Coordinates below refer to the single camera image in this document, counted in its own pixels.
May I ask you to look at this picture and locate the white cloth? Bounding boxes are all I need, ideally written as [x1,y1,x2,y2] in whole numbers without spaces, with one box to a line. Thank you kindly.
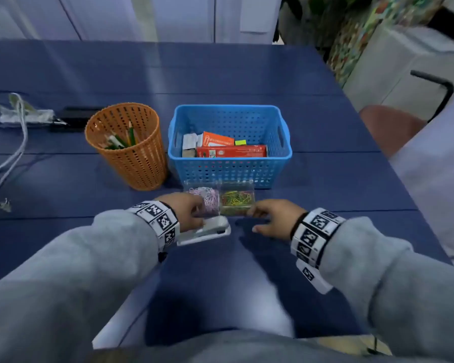
[388,87,454,258]

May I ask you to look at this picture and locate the black flat device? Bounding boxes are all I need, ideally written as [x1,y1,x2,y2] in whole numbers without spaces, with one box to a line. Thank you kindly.
[50,106,106,133]

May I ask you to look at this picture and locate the bunch of green pencils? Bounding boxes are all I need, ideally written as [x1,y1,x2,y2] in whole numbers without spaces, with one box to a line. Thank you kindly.
[103,121,137,150]

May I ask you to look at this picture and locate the left wrist marker band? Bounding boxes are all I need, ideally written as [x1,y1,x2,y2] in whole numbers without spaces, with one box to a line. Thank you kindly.
[127,200,181,262]

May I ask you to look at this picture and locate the colourful patterned cloth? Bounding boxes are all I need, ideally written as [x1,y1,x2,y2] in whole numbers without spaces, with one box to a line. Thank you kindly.
[327,0,446,88]

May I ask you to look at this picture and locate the person's right hand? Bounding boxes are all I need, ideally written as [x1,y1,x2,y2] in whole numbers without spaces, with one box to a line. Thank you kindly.
[247,199,308,241]

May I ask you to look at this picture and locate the white stapler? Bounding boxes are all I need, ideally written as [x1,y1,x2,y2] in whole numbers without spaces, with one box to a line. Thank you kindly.
[177,216,232,247]

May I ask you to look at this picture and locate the orange mesh pen holder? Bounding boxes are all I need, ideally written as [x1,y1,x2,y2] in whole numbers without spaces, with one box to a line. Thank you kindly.
[84,102,169,192]

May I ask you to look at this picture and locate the red cardboard box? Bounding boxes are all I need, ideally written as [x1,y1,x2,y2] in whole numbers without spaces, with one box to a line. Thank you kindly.
[195,144,268,158]

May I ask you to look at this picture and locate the white power strip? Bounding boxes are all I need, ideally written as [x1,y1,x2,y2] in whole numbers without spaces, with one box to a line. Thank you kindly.
[0,108,57,128]

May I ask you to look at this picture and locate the wrist marker band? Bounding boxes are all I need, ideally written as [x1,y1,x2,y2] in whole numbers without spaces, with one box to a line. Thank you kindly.
[127,200,181,262]
[290,207,347,295]

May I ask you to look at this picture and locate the white cable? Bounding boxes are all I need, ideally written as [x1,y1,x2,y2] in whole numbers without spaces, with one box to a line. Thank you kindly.
[0,93,29,208]

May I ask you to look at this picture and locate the right wrist marker band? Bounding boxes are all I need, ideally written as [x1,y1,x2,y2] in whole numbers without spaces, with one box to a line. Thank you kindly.
[290,207,347,295]

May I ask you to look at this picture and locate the white cabinet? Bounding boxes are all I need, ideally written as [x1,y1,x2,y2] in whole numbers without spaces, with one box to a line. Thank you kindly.
[342,23,454,121]

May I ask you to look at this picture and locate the person's left forearm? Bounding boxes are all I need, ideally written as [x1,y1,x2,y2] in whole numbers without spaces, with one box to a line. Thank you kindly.
[0,209,164,363]

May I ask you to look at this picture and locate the white small box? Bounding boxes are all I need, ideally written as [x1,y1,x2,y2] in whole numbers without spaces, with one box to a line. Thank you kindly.
[182,133,204,158]

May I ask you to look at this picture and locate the person's right forearm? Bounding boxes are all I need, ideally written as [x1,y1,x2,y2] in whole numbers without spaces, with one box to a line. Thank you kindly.
[318,216,454,363]

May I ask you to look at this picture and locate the orange cardboard box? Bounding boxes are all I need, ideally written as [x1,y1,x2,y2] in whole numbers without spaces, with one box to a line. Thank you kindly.
[201,131,235,148]

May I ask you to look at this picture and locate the person's gray sweatshirt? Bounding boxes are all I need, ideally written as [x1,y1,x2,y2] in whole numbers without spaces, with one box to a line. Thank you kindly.
[87,329,443,363]

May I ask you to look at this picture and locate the person's left hand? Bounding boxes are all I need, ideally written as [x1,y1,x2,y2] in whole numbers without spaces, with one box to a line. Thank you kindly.
[155,192,206,233]

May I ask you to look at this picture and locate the clear box of coloured clips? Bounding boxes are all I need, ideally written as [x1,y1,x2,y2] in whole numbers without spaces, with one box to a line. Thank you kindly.
[219,180,256,217]

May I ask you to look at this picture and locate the brown chair with black armrest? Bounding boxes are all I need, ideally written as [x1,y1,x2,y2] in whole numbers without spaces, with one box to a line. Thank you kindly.
[359,70,454,159]

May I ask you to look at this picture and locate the clear box of pink clips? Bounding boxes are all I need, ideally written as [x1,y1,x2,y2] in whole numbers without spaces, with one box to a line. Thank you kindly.
[183,180,221,218]

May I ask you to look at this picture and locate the blue plastic basket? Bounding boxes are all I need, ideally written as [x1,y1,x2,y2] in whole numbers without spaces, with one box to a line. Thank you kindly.
[167,104,293,189]

